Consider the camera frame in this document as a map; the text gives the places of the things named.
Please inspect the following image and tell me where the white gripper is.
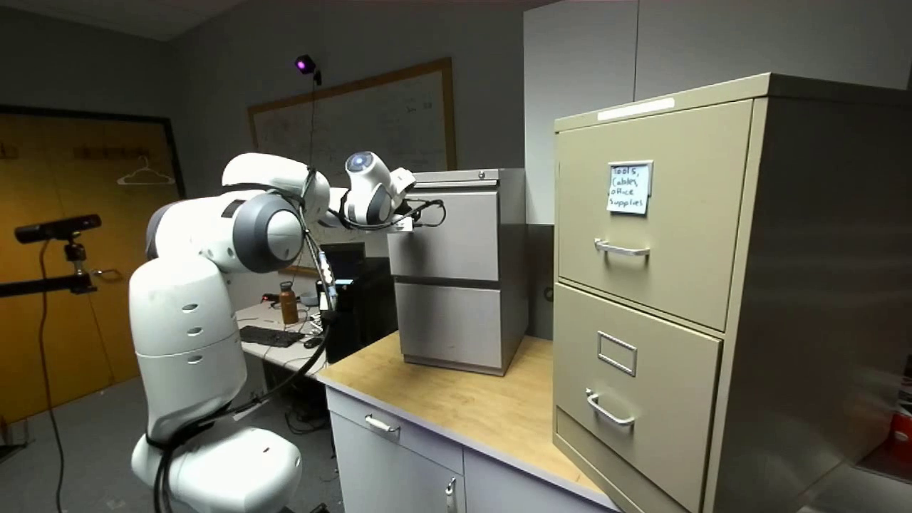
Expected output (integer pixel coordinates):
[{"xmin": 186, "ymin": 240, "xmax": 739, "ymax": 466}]
[{"xmin": 385, "ymin": 166, "xmax": 425, "ymax": 237}]

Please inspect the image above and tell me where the white cabinet drawer with recessed pull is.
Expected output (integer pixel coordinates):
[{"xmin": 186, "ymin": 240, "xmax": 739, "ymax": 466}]
[{"xmin": 385, "ymin": 187, "xmax": 504, "ymax": 285}]

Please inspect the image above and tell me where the white file cabinet body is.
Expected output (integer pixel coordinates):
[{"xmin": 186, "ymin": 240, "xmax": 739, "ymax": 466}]
[{"xmin": 383, "ymin": 166, "xmax": 529, "ymax": 379}]

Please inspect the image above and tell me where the white cabinet plain drawer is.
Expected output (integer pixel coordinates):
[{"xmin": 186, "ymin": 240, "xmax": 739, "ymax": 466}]
[{"xmin": 391, "ymin": 280, "xmax": 508, "ymax": 374}]

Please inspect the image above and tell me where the grey under-desk cabinet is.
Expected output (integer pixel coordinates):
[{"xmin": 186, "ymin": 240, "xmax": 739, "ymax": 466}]
[{"xmin": 323, "ymin": 384, "xmax": 613, "ymax": 513}]

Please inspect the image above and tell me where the beige drawer with paper note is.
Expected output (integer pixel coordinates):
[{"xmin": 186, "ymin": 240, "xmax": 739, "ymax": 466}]
[{"xmin": 552, "ymin": 97, "xmax": 756, "ymax": 334}]

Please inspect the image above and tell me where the beige file cabinet body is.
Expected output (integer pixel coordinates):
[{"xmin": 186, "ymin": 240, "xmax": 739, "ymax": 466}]
[{"xmin": 549, "ymin": 70, "xmax": 912, "ymax": 513}]

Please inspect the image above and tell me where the black computer tower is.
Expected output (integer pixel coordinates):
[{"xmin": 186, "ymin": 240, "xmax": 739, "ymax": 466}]
[{"xmin": 320, "ymin": 240, "xmax": 401, "ymax": 367}]

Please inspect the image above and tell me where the wood-framed whiteboard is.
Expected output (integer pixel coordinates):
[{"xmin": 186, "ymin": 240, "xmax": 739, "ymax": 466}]
[{"xmin": 247, "ymin": 57, "xmax": 460, "ymax": 181}]

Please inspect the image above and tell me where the brown bottle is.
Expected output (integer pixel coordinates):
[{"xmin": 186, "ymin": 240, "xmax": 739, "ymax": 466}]
[{"xmin": 276, "ymin": 275, "xmax": 303, "ymax": 327}]

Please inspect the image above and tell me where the black keyboard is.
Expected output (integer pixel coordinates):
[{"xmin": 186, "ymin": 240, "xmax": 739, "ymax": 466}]
[{"xmin": 237, "ymin": 322, "xmax": 307, "ymax": 351}]

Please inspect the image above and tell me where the handwritten white paper note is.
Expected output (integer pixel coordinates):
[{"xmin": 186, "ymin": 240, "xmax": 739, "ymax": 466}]
[{"xmin": 605, "ymin": 157, "xmax": 656, "ymax": 218}]

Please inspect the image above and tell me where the red object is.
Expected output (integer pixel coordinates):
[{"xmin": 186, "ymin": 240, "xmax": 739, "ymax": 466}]
[{"xmin": 886, "ymin": 405, "xmax": 912, "ymax": 461}]

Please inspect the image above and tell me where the camera with purple light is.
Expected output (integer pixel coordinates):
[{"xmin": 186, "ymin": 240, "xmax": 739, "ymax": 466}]
[{"xmin": 291, "ymin": 52, "xmax": 327, "ymax": 89}]

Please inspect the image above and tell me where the metal handle under paper note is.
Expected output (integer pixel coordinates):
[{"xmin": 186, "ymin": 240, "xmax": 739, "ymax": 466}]
[{"xmin": 594, "ymin": 234, "xmax": 656, "ymax": 268}]

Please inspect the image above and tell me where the metal desk drawer handle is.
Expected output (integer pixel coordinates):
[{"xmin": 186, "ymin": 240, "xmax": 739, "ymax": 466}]
[{"xmin": 361, "ymin": 411, "xmax": 405, "ymax": 442}]

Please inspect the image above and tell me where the metal handle under label frame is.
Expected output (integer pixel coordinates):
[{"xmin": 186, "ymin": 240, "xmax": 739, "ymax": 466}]
[{"xmin": 582, "ymin": 384, "xmax": 638, "ymax": 435}]

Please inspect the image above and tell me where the beige drawer with empty label frame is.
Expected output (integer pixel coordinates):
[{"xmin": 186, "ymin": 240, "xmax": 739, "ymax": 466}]
[{"xmin": 549, "ymin": 280, "xmax": 725, "ymax": 513}]

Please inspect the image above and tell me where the black stereo camera bar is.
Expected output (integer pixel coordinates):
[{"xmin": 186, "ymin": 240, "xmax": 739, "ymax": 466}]
[{"xmin": 11, "ymin": 211, "xmax": 105, "ymax": 247}]

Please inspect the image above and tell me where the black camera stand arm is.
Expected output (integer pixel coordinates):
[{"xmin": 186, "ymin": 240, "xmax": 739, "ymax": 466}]
[{"xmin": 0, "ymin": 240, "xmax": 99, "ymax": 302}]

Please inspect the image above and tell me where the thin black camera cable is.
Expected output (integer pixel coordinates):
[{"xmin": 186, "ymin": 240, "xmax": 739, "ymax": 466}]
[{"xmin": 32, "ymin": 240, "xmax": 72, "ymax": 513}]

